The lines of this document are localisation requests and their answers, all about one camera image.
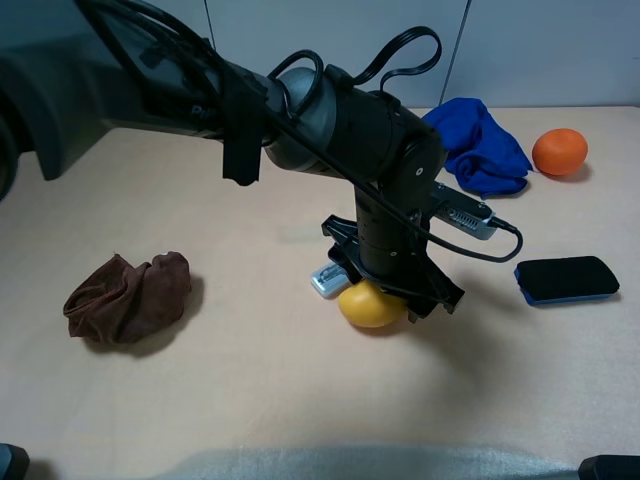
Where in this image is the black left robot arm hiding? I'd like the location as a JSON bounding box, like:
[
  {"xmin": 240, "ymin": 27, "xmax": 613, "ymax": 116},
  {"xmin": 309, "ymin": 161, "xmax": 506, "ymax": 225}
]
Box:
[{"xmin": 1, "ymin": 1, "xmax": 463, "ymax": 318}]

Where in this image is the orange round fruit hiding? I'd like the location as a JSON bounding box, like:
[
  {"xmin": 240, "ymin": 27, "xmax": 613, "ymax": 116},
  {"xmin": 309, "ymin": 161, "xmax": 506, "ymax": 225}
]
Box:
[{"xmin": 532, "ymin": 128, "xmax": 588, "ymax": 176}]

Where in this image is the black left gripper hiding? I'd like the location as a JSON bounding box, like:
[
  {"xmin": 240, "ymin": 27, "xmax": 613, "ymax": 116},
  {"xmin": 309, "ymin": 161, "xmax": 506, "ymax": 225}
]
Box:
[{"xmin": 322, "ymin": 189, "xmax": 464, "ymax": 323}]

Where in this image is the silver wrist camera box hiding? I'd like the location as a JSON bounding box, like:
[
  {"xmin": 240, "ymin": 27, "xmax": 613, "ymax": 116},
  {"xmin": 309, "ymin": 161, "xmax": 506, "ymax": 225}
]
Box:
[{"xmin": 431, "ymin": 182, "xmax": 497, "ymax": 241}]

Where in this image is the blue crumpled cloth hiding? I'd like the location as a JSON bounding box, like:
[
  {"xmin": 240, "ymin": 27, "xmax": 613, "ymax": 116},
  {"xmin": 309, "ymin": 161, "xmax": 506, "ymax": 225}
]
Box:
[{"xmin": 423, "ymin": 97, "xmax": 533, "ymax": 199}]

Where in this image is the clear plastic tool case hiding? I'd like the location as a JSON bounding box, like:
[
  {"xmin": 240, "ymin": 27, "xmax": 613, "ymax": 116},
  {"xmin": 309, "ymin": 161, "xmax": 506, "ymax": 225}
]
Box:
[{"xmin": 311, "ymin": 262, "xmax": 351, "ymax": 299}]

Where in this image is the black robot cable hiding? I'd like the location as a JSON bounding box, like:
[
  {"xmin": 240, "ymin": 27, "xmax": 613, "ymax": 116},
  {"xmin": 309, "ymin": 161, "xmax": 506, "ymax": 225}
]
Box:
[{"xmin": 74, "ymin": 0, "xmax": 524, "ymax": 264}]

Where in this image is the grey foam pad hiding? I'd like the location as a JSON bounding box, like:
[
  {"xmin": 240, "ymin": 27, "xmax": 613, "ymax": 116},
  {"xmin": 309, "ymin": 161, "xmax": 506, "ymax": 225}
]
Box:
[{"xmin": 156, "ymin": 444, "xmax": 579, "ymax": 479}]

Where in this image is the brown crumpled cloth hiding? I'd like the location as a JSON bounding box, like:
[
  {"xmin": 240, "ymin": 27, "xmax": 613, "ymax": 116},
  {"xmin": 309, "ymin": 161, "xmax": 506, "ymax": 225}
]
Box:
[{"xmin": 63, "ymin": 251, "xmax": 191, "ymax": 346}]

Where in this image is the black blue board eraser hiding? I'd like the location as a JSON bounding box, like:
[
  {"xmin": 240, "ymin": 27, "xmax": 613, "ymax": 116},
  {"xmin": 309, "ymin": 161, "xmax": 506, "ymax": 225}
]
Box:
[{"xmin": 514, "ymin": 256, "xmax": 620, "ymax": 306}]

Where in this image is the yellow lemon fruit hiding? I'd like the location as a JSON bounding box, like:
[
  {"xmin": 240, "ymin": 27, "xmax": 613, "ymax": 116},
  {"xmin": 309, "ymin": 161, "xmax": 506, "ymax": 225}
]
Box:
[{"xmin": 337, "ymin": 280, "xmax": 407, "ymax": 329}]

